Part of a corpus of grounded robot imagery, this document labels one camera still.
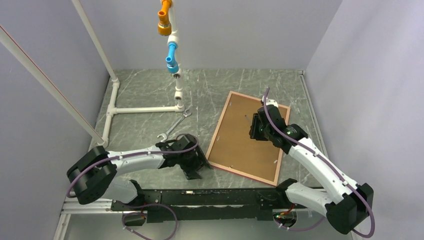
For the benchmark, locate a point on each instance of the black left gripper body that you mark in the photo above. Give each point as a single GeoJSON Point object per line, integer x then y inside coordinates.
{"type": "Point", "coordinates": [190, 161]}

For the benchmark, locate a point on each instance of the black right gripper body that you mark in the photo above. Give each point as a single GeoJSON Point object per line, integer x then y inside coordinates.
{"type": "Point", "coordinates": [259, 132]}

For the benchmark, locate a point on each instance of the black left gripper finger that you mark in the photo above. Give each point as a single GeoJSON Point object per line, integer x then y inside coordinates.
{"type": "Point", "coordinates": [203, 162]}
{"type": "Point", "coordinates": [191, 173]}

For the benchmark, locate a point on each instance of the pink wooden photo frame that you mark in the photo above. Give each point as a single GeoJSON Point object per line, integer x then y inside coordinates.
{"type": "Point", "coordinates": [231, 148]}

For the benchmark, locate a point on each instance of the yellow black screwdriver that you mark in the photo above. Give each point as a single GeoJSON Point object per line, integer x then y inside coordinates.
{"type": "Point", "coordinates": [249, 120]}

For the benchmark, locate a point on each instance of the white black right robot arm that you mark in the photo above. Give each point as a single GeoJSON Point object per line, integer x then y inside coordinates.
{"type": "Point", "coordinates": [346, 204]}

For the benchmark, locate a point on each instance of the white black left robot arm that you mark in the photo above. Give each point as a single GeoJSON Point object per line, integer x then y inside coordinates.
{"type": "Point", "coordinates": [96, 174]}

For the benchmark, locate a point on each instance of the silver combination wrench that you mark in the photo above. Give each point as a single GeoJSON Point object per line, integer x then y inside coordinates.
{"type": "Point", "coordinates": [165, 135]}

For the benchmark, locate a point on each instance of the white PVC pipe stand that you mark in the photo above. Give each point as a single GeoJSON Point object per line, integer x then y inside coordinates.
{"type": "Point", "coordinates": [136, 91]}

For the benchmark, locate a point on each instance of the blue pipe fitting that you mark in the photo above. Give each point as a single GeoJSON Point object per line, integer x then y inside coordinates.
{"type": "Point", "coordinates": [171, 61]}

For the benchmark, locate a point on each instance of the orange pipe fitting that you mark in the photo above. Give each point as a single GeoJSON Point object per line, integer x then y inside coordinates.
{"type": "Point", "coordinates": [164, 26]}

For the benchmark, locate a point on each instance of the white diagonal pole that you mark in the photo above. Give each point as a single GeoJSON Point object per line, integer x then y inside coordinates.
{"type": "Point", "coordinates": [13, 47]}

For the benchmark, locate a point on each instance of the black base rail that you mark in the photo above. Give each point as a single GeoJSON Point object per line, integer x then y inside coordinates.
{"type": "Point", "coordinates": [161, 205]}

